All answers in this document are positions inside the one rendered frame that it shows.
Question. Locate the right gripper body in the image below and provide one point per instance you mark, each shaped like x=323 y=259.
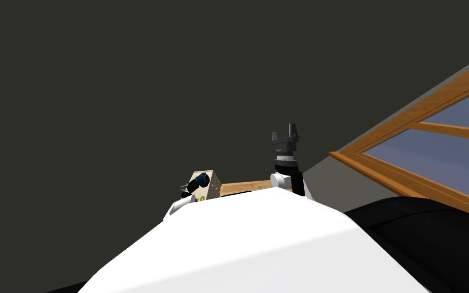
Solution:
x=286 y=144

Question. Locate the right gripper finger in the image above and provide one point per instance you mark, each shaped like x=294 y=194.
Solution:
x=292 y=131
x=275 y=136

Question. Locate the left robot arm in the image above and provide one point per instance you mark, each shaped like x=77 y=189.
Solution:
x=182 y=203

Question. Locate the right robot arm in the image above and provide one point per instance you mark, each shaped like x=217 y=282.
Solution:
x=430 y=244

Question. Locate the wooden table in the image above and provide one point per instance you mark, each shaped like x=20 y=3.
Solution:
x=238 y=187

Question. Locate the beige printed box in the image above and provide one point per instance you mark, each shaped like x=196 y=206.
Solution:
x=214 y=185

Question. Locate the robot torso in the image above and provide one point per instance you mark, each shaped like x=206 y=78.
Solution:
x=250 y=244

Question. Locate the wooden framed window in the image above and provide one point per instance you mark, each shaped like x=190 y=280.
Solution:
x=434 y=158

